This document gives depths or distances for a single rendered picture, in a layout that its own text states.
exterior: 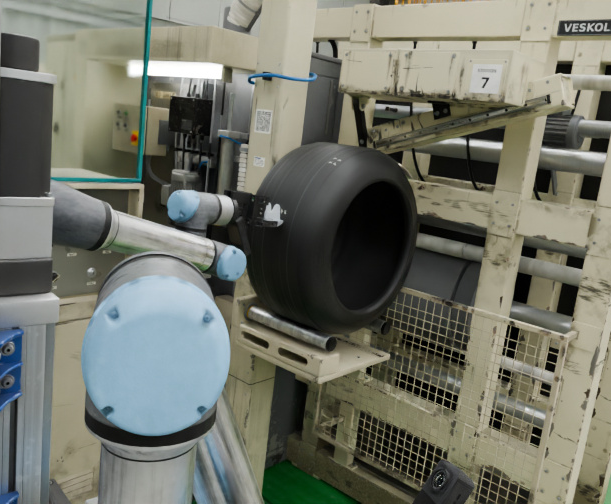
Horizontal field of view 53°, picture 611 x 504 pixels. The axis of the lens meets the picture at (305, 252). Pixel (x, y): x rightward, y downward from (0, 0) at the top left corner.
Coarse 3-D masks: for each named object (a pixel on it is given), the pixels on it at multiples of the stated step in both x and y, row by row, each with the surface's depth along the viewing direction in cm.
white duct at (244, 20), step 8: (240, 0) 241; (248, 0) 240; (256, 0) 240; (232, 8) 245; (240, 8) 243; (248, 8) 242; (256, 8) 242; (232, 16) 245; (240, 16) 244; (248, 16) 244; (240, 24) 246; (248, 24) 247
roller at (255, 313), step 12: (252, 312) 198; (264, 312) 196; (264, 324) 195; (276, 324) 191; (288, 324) 188; (300, 324) 187; (300, 336) 184; (312, 336) 181; (324, 336) 180; (324, 348) 179
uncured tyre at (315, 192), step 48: (336, 144) 186; (288, 192) 171; (336, 192) 167; (384, 192) 208; (288, 240) 168; (336, 240) 218; (384, 240) 214; (288, 288) 172; (336, 288) 216; (384, 288) 208
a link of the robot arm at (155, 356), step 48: (144, 288) 50; (192, 288) 53; (96, 336) 47; (144, 336) 48; (192, 336) 49; (96, 384) 47; (144, 384) 48; (192, 384) 49; (96, 432) 51; (144, 432) 49; (192, 432) 52; (144, 480) 53; (192, 480) 57
